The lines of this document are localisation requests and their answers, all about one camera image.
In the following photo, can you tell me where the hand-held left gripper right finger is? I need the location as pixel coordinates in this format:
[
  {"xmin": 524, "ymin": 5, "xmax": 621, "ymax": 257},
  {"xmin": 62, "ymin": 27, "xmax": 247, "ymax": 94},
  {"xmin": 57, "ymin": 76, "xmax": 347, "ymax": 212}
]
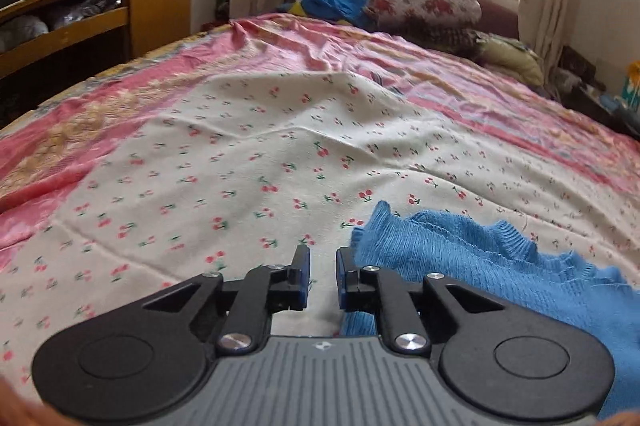
[{"xmin": 336, "ymin": 247, "xmax": 507, "ymax": 356}]

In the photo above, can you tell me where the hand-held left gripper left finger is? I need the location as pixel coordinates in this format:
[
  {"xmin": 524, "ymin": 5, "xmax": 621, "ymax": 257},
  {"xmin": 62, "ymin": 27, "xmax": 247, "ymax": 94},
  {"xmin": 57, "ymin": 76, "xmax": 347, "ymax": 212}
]
[{"xmin": 142, "ymin": 245, "xmax": 312, "ymax": 355}]

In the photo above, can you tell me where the blue knit sweater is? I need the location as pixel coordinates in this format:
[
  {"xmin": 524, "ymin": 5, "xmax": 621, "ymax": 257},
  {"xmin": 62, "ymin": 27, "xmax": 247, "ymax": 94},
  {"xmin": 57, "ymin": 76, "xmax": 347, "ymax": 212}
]
[{"xmin": 342, "ymin": 200, "xmax": 640, "ymax": 423}]

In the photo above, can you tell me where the white cherry-print bed sheet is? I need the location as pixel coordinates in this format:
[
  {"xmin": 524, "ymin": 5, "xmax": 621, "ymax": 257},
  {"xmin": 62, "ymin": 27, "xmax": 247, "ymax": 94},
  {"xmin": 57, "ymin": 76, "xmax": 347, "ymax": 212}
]
[{"xmin": 0, "ymin": 71, "xmax": 640, "ymax": 387}]

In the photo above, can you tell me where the cherry print bed sheet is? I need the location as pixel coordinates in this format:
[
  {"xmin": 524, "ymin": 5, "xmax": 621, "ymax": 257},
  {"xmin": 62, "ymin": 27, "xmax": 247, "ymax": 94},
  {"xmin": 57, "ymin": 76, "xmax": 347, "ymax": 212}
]
[{"xmin": 0, "ymin": 12, "xmax": 640, "ymax": 267}]

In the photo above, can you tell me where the brown checked cloth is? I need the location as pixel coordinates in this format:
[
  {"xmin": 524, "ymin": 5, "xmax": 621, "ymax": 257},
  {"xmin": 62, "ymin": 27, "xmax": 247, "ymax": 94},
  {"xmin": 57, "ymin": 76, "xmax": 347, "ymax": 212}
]
[{"xmin": 409, "ymin": 25, "xmax": 492, "ymax": 58}]

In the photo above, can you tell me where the crumpled blue cloth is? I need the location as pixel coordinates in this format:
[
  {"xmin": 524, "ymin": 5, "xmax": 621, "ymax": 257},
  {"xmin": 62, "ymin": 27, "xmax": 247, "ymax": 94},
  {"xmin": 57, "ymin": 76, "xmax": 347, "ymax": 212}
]
[{"xmin": 289, "ymin": 0, "xmax": 377, "ymax": 28}]

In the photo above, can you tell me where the pale yellow pillow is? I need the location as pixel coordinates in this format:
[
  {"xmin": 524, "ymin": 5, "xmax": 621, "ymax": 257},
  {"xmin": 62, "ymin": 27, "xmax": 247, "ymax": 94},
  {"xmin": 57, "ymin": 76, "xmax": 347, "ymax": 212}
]
[{"xmin": 474, "ymin": 34, "xmax": 547, "ymax": 88}]

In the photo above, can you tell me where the rolled red floral quilt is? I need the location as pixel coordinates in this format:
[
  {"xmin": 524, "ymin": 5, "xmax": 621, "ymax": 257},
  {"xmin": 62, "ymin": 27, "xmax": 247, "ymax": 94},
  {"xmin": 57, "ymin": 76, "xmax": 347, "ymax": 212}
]
[{"xmin": 366, "ymin": 0, "xmax": 484, "ymax": 43}]

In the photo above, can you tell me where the wooden cabinet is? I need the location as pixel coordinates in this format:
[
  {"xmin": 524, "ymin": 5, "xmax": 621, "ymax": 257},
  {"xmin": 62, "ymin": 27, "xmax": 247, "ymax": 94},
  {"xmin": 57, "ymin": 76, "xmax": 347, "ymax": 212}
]
[{"xmin": 0, "ymin": 0, "xmax": 199, "ymax": 83}]

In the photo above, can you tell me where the dark wooden nightstand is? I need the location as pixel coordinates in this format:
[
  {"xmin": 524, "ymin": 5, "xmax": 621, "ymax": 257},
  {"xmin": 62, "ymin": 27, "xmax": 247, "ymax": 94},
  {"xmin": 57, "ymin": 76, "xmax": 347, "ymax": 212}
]
[{"xmin": 549, "ymin": 45, "xmax": 640, "ymax": 133}]

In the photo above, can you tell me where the flower-print box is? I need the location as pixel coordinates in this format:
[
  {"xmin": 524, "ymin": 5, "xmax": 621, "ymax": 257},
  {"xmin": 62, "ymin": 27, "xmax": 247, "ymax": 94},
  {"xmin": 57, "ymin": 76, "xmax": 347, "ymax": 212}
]
[{"xmin": 621, "ymin": 61, "xmax": 640, "ymax": 108}]

